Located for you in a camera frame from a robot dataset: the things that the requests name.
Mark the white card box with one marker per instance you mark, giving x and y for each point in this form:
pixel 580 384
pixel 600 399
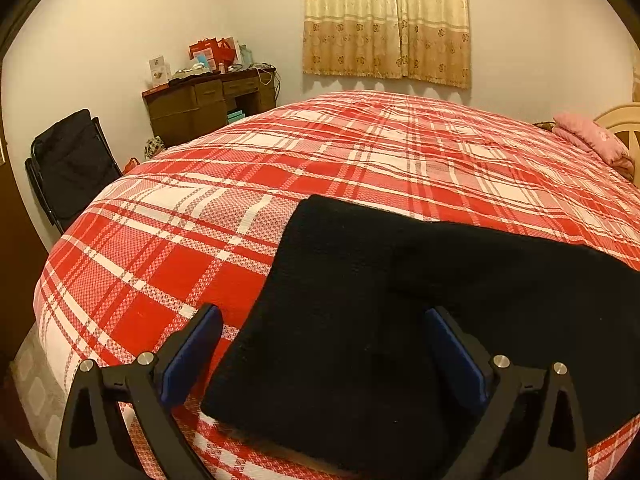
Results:
pixel 159 71

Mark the light blue box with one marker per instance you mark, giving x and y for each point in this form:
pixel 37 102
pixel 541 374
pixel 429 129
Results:
pixel 201 64

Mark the brown wooden door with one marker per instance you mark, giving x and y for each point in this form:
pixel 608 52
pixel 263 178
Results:
pixel 15 260

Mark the pink pillow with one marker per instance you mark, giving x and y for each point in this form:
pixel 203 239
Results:
pixel 590 135

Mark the black pants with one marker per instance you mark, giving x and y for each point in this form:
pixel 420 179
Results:
pixel 350 310

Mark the black folding chair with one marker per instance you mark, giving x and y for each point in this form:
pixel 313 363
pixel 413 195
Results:
pixel 70 165

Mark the brown wooden desk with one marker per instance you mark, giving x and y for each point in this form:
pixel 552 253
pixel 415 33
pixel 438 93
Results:
pixel 175 110

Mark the beige window curtain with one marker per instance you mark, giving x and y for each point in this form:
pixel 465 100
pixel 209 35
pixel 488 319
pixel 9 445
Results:
pixel 385 20

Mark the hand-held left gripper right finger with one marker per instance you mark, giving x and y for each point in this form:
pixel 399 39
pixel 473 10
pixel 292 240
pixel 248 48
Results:
pixel 457 360

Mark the red plastic bag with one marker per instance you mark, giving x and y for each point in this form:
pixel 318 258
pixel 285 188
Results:
pixel 131 165

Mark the red plaid bed sheet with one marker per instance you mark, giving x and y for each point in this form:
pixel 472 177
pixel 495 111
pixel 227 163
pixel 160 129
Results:
pixel 200 220

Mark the teal box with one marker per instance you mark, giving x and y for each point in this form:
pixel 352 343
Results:
pixel 236 116

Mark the red gift bag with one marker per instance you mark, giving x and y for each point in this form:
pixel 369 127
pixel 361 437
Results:
pixel 212 52

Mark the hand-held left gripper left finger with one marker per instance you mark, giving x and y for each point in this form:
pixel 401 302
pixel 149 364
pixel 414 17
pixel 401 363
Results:
pixel 192 355

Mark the patterned bag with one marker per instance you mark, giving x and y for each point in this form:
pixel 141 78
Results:
pixel 153 147

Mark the cream wooden headboard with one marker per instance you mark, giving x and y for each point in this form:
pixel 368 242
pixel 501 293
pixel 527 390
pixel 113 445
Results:
pixel 622 120

